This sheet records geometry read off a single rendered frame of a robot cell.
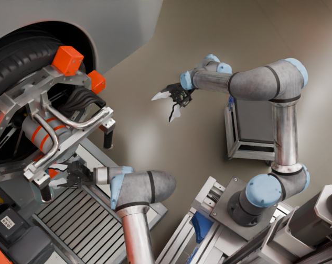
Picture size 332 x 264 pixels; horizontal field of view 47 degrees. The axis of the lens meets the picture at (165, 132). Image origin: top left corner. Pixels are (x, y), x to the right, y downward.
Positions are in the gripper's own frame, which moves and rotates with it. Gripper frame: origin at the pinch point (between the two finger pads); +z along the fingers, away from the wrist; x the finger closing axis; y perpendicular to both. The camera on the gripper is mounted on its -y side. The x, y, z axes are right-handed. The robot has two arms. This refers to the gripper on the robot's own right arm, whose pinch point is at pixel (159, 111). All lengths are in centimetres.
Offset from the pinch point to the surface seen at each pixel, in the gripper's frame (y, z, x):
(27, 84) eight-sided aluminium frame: 5, 32, -51
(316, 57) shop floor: -86, -152, 127
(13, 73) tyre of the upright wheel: 5, 32, -56
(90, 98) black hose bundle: 7.4, 18.7, -30.7
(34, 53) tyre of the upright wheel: 1, 22, -56
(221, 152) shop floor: -50, -24, 90
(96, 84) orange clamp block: -14.9, 11.6, -24.3
